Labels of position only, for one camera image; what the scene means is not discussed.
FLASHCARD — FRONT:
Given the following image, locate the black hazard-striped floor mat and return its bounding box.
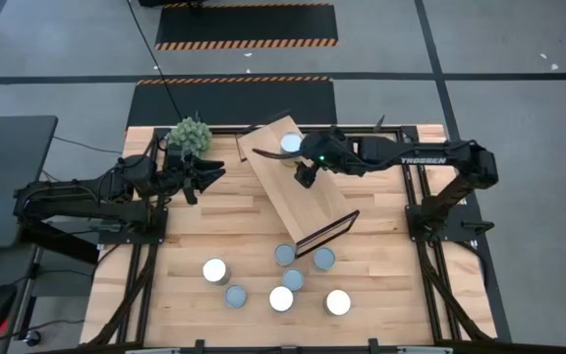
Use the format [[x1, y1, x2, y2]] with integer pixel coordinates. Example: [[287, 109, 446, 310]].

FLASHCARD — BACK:
[[125, 76, 338, 130], [153, 2, 339, 52]]

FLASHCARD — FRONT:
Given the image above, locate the tall can with peach picture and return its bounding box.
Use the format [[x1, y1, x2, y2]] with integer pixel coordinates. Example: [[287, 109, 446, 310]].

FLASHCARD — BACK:
[[201, 257, 232, 286]]

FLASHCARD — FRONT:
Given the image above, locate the black aluminium table frame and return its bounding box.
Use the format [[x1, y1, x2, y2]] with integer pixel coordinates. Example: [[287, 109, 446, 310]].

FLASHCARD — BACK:
[[84, 125, 513, 354]]

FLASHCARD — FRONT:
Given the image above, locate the thin grey floor cable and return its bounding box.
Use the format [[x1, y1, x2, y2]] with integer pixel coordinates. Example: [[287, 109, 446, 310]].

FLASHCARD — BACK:
[[51, 135, 125, 156]]

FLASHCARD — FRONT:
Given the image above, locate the tall Carrots label can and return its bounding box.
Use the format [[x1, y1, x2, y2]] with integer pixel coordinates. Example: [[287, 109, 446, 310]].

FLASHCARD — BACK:
[[278, 131, 305, 167]]

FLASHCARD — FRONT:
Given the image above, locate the wooden tray board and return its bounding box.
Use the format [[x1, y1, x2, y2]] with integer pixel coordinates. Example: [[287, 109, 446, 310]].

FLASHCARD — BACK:
[[236, 110, 362, 260]]

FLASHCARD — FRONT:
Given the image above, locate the teal Tuna Fish can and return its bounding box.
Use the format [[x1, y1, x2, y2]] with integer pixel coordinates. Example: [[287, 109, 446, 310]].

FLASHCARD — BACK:
[[224, 284, 249, 310]]

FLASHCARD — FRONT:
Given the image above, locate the tall Oranges label can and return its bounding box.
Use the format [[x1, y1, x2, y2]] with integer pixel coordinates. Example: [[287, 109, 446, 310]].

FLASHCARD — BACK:
[[322, 288, 353, 318]]

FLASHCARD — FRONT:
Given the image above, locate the short grey-lidded can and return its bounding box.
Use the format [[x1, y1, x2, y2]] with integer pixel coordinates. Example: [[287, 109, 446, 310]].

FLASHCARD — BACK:
[[273, 243, 298, 267]]

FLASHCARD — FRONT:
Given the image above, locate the green plant in white pot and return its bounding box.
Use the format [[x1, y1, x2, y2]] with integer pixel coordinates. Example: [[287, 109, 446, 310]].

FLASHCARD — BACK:
[[166, 116, 214, 161]]

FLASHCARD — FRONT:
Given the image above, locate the tall blue Peas can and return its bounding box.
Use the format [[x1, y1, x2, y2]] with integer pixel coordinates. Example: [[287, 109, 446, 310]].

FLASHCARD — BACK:
[[268, 285, 295, 314]]

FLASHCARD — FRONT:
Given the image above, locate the black desk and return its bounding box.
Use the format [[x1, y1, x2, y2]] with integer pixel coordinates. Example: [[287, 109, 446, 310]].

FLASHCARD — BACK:
[[0, 114, 60, 252]]

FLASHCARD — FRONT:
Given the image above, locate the black floor cable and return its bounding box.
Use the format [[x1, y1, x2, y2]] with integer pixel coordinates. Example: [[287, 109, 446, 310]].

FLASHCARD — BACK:
[[124, 0, 185, 122]]

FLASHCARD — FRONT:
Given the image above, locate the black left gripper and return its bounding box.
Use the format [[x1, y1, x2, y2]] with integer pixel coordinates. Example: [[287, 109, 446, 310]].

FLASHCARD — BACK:
[[157, 146, 226, 206]]

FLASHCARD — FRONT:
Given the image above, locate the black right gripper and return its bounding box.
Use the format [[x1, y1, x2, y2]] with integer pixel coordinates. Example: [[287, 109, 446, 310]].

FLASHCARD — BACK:
[[252, 126, 363, 191]]

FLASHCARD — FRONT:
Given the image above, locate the short Sweet Peas can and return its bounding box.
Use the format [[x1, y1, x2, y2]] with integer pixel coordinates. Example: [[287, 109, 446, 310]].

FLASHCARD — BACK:
[[281, 267, 306, 293]]

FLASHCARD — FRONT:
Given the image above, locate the white mixed vegetables can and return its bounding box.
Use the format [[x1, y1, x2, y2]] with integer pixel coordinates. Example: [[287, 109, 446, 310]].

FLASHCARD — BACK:
[[312, 246, 337, 272]]

